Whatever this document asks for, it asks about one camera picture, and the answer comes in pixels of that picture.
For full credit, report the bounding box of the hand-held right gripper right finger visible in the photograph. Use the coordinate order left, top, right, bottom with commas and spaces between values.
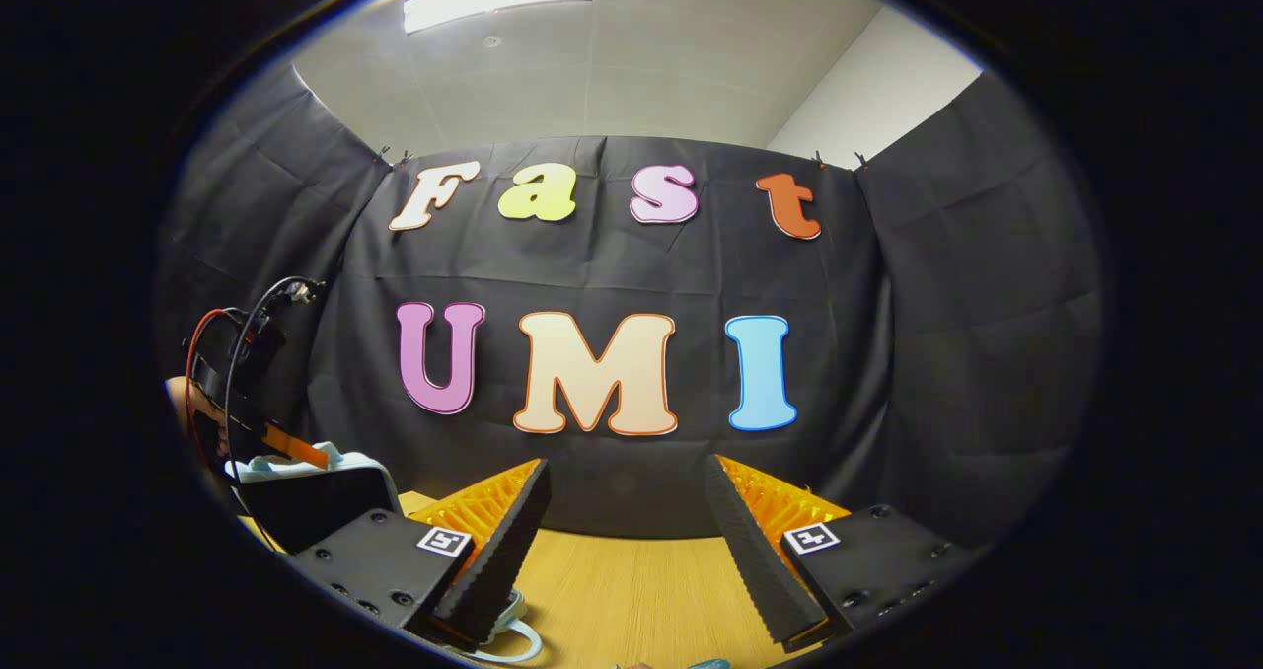
704, 454, 978, 650

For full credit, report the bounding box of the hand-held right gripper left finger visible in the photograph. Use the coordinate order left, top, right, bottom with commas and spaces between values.
279, 459, 553, 653

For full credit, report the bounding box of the black backdrop cloth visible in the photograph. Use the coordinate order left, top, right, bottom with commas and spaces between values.
158, 62, 1104, 552

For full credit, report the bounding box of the black cable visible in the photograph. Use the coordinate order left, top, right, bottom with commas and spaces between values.
223, 274, 327, 552

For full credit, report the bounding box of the red cable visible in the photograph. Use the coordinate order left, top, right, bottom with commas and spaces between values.
185, 308, 230, 458

